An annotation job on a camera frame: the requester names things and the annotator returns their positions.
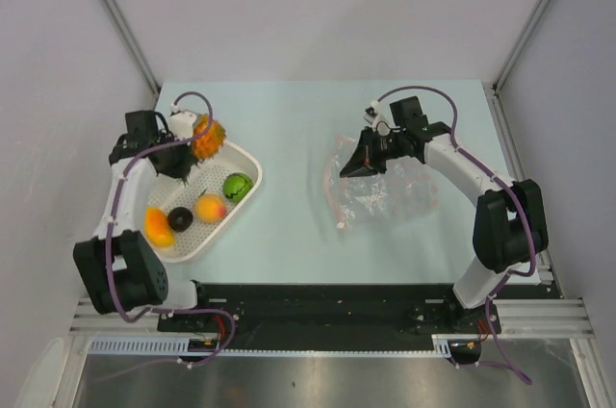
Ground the green toy watermelon ball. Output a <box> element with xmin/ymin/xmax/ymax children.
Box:
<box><xmin>222</xmin><ymin>172</ymin><xmax>253</xmax><ymax>203</ymax></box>

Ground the white perforated plastic basket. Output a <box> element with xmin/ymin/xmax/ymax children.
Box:
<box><xmin>148</xmin><ymin>140</ymin><xmax>263</xmax><ymax>264</ymax></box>

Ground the left aluminium frame post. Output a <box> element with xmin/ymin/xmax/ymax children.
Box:
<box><xmin>99</xmin><ymin>0</ymin><xmax>162</xmax><ymax>98</ymax></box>

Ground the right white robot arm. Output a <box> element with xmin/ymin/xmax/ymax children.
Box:
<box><xmin>340</xmin><ymin>96</ymin><xmax>548</xmax><ymax>332</ymax></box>

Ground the toy orange mango slice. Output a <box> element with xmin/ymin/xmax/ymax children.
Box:
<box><xmin>144</xmin><ymin>207</ymin><xmax>175</xmax><ymax>248</ymax></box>

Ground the white slotted cable duct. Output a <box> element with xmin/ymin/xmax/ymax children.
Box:
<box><xmin>88</xmin><ymin>336</ymin><xmax>451</xmax><ymax>359</ymax></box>

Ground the toy peach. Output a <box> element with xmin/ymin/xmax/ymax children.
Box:
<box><xmin>193</xmin><ymin>193</ymin><xmax>227</xmax><ymax>223</ymax></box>

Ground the right aluminium frame post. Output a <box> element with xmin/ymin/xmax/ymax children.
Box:
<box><xmin>492</xmin><ymin>0</ymin><xmax>553</xmax><ymax>94</ymax></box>

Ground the aluminium frame post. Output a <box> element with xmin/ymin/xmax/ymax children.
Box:
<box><xmin>99</xmin><ymin>0</ymin><xmax>162</xmax><ymax>98</ymax></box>
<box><xmin>492</xmin><ymin>0</ymin><xmax>553</xmax><ymax>94</ymax></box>

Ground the toy chocolate donut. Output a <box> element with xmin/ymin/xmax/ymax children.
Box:
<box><xmin>167</xmin><ymin>206</ymin><xmax>193</xmax><ymax>233</ymax></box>

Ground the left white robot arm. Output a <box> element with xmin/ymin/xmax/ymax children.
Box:
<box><xmin>73</xmin><ymin>110</ymin><xmax>213</xmax><ymax>331</ymax></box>

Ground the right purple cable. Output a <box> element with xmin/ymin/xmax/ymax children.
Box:
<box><xmin>374</xmin><ymin>85</ymin><xmax>538</xmax><ymax>386</ymax></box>

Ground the orange toy pineapple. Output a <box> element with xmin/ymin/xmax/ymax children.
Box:
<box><xmin>179</xmin><ymin>115</ymin><xmax>226</xmax><ymax>183</ymax></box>

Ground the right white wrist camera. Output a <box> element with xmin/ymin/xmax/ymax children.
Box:
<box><xmin>364</xmin><ymin>100</ymin><xmax>391</xmax><ymax>137</ymax></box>

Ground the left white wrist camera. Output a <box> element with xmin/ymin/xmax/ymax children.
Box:
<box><xmin>167</xmin><ymin>105</ymin><xmax>200</xmax><ymax>140</ymax></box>

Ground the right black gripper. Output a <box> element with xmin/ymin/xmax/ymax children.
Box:
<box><xmin>340</xmin><ymin>126</ymin><xmax>406</xmax><ymax>179</ymax></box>

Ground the clear zip top bag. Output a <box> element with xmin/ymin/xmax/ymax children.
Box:
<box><xmin>322</xmin><ymin>136</ymin><xmax>439</xmax><ymax>231</ymax></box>

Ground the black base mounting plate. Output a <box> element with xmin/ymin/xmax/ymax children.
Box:
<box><xmin>157</xmin><ymin>284</ymin><xmax>504</xmax><ymax>350</ymax></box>

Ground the purple cable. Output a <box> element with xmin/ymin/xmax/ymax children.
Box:
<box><xmin>374</xmin><ymin>85</ymin><xmax>538</xmax><ymax>386</ymax></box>
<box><xmin>93</xmin><ymin>91</ymin><xmax>237</xmax><ymax>380</ymax></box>

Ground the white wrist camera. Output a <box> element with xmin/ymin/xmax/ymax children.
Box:
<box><xmin>167</xmin><ymin>105</ymin><xmax>200</xmax><ymax>140</ymax></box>
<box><xmin>364</xmin><ymin>100</ymin><xmax>391</xmax><ymax>137</ymax></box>

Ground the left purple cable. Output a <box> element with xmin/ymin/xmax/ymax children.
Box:
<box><xmin>93</xmin><ymin>91</ymin><xmax>237</xmax><ymax>380</ymax></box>

